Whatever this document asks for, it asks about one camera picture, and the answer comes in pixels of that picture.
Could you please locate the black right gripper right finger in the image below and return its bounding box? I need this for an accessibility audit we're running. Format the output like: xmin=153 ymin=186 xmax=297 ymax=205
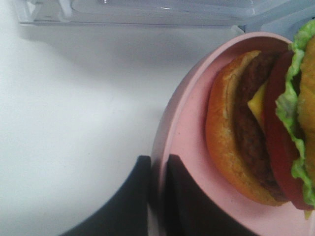
xmin=165 ymin=154 xmax=256 ymax=236

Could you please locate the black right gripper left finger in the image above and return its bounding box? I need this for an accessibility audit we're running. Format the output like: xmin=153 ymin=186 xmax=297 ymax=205
xmin=63 ymin=155 xmax=151 ymax=236

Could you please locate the pink round plate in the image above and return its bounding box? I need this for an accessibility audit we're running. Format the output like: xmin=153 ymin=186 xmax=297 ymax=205
xmin=151 ymin=32 xmax=315 ymax=236

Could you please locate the burger with lettuce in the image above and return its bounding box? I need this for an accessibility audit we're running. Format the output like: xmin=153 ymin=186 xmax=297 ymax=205
xmin=205 ymin=20 xmax=315 ymax=218

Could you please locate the white microwave oven body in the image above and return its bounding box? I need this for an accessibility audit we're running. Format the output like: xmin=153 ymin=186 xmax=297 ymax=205
xmin=12 ymin=0 xmax=315 ymax=31

